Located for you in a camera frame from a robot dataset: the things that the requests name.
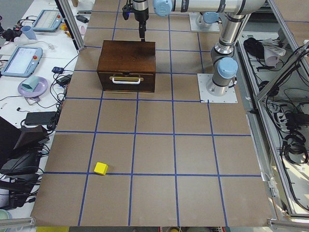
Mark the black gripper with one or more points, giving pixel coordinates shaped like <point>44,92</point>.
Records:
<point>141,15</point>

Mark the wooden drawer with white handle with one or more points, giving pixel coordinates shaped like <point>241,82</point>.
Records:
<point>128,82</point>

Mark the yellow wooden block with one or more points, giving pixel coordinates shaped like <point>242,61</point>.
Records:
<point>101,168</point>

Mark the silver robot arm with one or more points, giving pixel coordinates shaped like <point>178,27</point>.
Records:
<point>236,13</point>

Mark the dark wooden drawer cabinet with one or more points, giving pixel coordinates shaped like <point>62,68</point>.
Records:
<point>127,57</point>

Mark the pink cup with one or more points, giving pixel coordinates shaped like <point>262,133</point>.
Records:
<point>82,29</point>

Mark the black power adapter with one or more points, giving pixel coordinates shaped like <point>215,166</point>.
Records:
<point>82,19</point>

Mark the blue teach pendant far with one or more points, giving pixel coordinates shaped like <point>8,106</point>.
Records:
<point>47,21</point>

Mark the blue teach pendant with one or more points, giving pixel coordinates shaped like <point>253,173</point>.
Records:
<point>23,62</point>
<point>47,21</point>

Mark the light blue plastic cup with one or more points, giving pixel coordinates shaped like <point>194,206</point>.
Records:
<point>29,32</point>

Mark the purple plate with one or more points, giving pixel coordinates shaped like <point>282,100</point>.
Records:
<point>39,90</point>

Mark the blue teach pendant near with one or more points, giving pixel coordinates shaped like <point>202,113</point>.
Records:
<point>23,62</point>

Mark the teal cup on plate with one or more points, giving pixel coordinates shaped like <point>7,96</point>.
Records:
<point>30,83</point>

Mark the black flat phone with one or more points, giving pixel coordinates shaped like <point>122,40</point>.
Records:
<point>39,118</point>

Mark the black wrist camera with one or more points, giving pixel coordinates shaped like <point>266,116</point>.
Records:
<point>127,9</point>

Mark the aluminium frame post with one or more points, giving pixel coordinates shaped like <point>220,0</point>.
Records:
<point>67,14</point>

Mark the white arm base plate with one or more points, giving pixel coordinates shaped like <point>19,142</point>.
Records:
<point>209,92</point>

